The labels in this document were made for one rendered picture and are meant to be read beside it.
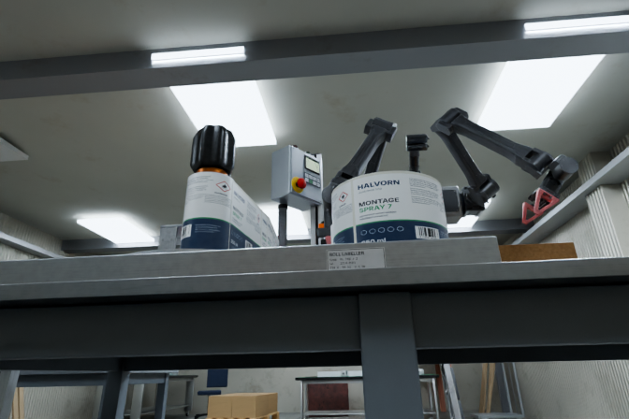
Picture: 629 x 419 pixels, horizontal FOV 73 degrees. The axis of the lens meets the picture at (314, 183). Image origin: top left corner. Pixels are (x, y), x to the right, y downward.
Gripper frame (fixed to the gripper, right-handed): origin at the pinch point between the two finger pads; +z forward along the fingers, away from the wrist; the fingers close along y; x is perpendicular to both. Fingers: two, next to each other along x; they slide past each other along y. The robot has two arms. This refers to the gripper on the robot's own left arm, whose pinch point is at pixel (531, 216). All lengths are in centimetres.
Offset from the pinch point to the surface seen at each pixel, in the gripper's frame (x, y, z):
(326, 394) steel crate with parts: -23, -742, 138
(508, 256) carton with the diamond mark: 2.6, -12.8, 10.6
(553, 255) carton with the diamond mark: 14.2, -12.6, 1.4
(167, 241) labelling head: -82, 16, 78
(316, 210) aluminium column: -60, -11, 37
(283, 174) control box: -75, 1, 36
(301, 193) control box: -66, -1, 37
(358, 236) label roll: -30, 70, 56
